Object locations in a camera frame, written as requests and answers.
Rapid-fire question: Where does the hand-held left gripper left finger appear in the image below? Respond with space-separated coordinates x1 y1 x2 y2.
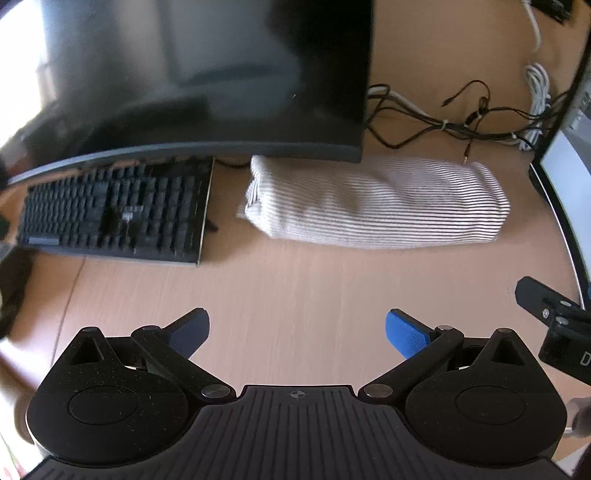
68 308 236 403

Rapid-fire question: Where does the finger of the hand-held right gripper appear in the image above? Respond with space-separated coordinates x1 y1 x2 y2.
515 276 591 325

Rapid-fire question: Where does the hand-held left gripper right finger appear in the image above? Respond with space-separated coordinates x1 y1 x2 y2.
358 308 527 403

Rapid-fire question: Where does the striped white sweater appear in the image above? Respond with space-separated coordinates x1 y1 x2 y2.
235 155 511 250

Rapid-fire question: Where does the flat monitor with lit screen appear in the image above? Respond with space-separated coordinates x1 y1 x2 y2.
529 60 591 311

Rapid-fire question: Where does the black keyboard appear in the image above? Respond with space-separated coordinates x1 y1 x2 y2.
16 157 217 267

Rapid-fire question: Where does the black curved monitor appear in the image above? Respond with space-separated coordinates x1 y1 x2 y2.
0 0 374 186

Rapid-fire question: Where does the black power strip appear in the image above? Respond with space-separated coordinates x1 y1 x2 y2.
531 0 576 22

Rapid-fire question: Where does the bundle of black cables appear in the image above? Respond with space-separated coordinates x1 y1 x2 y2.
367 80 573 163

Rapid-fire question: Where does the white coiled cable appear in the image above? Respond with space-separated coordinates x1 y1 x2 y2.
522 0 553 151

